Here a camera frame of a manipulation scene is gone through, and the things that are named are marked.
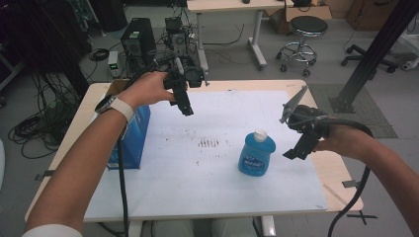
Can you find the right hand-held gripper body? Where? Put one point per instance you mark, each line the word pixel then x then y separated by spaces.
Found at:
pixel 308 120

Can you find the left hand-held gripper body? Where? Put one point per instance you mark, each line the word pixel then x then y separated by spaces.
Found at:
pixel 179 80

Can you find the person's left hand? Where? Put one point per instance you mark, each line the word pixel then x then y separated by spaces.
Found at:
pixel 148 89

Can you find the person's right hand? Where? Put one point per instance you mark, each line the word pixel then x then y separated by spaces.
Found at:
pixel 342 141

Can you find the light wooden table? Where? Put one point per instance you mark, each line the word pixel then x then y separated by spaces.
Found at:
pixel 332 171

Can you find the blue bottle with white cap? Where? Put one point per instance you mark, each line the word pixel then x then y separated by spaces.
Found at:
pixel 255 158

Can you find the open computer case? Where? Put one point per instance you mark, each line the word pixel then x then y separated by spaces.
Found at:
pixel 176 36

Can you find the grey table edge clip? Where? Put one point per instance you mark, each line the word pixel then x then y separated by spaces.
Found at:
pixel 44 175
pixel 350 184

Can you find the wristwatch with white band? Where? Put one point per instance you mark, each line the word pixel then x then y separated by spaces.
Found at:
pixel 123 107

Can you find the black computer tower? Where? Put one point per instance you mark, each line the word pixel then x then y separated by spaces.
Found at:
pixel 138 41

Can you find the blue cardboard box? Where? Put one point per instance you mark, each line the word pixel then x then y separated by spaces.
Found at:
pixel 133 141

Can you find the grey floor mat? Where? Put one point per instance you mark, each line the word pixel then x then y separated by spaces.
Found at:
pixel 372 121

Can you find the small white power unit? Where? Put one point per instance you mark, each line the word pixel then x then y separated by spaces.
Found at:
pixel 113 62

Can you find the white table mat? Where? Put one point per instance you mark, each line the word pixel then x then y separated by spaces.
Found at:
pixel 204 177

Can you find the black office chair base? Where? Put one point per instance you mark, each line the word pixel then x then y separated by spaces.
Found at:
pixel 369 57

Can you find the white-legged background desk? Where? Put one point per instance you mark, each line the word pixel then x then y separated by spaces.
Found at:
pixel 230 6

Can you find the black round stool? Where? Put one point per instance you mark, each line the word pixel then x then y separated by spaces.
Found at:
pixel 308 26

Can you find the open brown cardboard box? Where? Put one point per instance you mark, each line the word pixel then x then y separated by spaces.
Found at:
pixel 306 12

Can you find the closed brown cardboard box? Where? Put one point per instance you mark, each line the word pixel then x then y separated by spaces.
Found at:
pixel 372 13

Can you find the black curtain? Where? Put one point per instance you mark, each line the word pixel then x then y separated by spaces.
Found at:
pixel 39 36

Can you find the person's white sleeve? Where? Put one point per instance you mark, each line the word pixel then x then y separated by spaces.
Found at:
pixel 52 231

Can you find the black metal post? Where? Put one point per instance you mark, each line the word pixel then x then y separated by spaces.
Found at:
pixel 372 56

